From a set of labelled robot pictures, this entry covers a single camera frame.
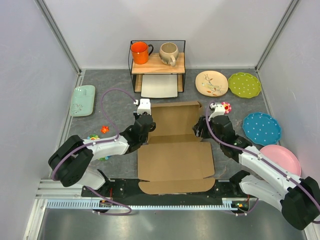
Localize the brown cardboard box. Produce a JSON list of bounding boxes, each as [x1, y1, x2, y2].
[[137, 101, 216, 195]]

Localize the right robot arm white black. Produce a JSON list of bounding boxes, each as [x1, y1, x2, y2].
[[192, 115, 320, 230]]

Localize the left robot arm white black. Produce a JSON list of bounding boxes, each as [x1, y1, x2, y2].
[[48, 114, 156, 197]]

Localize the orange maple leaf toy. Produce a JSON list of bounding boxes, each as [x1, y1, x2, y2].
[[100, 125, 110, 134]]

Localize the pink flower toy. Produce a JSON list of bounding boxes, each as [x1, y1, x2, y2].
[[221, 101, 232, 114]]

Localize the rainbow flower toy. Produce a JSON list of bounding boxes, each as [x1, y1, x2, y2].
[[98, 156, 111, 162], [87, 134, 99, 140]]

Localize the beige floral plate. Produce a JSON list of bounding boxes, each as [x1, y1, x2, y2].
[[195, 70, 229, 97]]

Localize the white square plate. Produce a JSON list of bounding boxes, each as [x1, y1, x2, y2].
[[141, 74, 178, 99]]

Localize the blue dotted plate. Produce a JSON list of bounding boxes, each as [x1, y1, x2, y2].
[[242, 112, 282, 146]]

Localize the green dotted plate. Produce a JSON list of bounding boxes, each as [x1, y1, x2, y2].
[[228, 72, 262, 99]]

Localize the mint green divided tray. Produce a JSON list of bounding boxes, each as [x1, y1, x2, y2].
[[69, 85, 96, 117]]

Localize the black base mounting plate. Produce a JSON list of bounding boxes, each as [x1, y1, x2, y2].
[[96, 178, 248, 199]]

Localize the beige ceramic mug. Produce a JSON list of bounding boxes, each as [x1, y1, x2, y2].
[[159, 42, 179, 67]]

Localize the orange enamel mug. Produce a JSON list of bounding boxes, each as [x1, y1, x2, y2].
[[130, 41, 154, 65]]

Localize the pink plate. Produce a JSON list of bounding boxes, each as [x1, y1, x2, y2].
[[260, 144, 302, 176]]

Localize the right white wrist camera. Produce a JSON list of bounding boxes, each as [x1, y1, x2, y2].
[[208, 102, 226, 121]]

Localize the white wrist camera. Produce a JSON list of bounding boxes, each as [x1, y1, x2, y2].
[[133, 98, 152, 115], [208, 102, 226, 121]]

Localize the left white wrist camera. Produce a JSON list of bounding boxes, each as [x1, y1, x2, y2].
[[133, 98, 152, 115]]

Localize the black wire wooden shelf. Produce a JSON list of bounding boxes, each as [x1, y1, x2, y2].
[[127, 39, 186, 93]]

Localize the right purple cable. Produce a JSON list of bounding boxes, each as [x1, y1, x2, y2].
[[204, 101, 320, 224]]

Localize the grey slotted cable duct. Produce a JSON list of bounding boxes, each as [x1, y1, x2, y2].
[[45, 199, 238, 211]]

